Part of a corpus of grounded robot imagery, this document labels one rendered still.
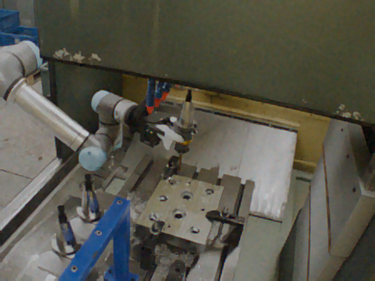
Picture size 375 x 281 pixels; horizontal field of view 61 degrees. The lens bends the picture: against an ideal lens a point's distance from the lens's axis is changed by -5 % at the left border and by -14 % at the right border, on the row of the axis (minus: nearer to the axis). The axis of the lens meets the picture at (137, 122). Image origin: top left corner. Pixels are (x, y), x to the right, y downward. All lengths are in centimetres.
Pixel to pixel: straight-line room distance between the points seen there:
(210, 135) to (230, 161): 20
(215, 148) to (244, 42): 145
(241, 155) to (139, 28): 145
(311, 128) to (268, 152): 30
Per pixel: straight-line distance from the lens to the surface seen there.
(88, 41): 58
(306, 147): 211
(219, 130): 198
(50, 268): 74
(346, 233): 79
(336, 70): 51
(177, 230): 111
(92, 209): 81
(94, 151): 102
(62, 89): 156
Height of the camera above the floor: 181
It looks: 30 degrees down
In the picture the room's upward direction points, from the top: 2 degrees clockwise
